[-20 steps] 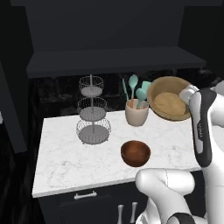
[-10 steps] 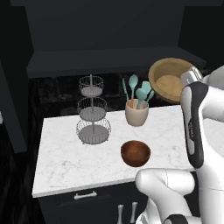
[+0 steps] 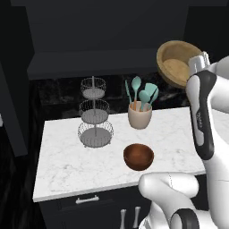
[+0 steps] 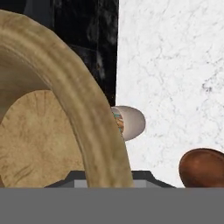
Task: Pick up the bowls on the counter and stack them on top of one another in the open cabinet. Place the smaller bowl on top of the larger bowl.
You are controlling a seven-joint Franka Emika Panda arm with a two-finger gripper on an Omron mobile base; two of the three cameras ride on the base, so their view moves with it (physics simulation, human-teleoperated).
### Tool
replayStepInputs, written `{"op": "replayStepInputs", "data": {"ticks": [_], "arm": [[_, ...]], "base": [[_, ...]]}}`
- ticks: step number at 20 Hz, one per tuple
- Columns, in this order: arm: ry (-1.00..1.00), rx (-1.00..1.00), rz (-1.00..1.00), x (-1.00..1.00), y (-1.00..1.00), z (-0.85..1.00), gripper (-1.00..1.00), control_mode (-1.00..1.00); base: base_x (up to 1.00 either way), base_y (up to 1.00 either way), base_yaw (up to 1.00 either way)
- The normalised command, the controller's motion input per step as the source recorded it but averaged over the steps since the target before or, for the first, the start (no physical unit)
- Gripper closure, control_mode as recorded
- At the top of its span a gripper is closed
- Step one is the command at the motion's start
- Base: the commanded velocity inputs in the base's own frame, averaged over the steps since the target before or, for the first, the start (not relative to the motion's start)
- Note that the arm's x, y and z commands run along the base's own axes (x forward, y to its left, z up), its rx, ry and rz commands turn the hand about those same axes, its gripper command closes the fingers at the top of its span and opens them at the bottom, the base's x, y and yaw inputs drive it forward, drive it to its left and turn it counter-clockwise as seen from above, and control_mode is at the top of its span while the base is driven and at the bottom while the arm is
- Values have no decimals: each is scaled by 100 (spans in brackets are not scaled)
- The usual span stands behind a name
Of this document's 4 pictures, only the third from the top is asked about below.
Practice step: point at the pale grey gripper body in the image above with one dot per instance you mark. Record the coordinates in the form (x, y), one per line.
(198, 63)

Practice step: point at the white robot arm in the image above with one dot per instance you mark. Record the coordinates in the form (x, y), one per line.
(208, 184)

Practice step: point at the light wooden bowl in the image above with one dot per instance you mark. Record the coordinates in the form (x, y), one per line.
(173, 64)

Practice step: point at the dark brown wooden bowl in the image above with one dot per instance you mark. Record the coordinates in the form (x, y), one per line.
(138, 155)

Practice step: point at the dark open cabinet door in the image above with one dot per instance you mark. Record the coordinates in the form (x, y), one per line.
(12, 119)

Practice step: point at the teal spatula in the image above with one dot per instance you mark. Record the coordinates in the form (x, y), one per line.
(150, 89)

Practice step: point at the small teal spoon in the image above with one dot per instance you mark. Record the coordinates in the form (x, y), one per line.
(143, 97)

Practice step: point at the thin teal utensil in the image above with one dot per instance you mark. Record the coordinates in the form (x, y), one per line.
(128, 92)

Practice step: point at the beige utensil pot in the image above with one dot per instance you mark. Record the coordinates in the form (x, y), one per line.
(139, 118)

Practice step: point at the dark drawer front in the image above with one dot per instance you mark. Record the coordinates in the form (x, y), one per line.
(104, 199)

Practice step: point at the dark cupboard door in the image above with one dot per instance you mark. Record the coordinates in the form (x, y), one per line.
(89, 219)

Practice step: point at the dark open wall cabinet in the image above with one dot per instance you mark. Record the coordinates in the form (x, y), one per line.
(98, 44)

